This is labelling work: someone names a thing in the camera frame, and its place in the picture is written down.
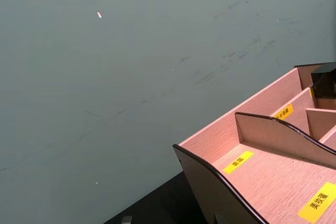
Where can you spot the small yellow label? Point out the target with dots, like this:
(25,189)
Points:
(283,112)
(238,162)

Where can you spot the black table cloth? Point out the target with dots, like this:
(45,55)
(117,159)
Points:
(162,204)

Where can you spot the pale wood compartment organizer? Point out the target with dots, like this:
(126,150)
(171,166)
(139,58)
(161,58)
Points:
(265,179)

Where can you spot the black square-topped bottle cap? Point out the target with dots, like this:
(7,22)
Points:
(324,82)

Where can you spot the large yellow label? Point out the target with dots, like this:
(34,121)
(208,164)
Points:
(319,203)

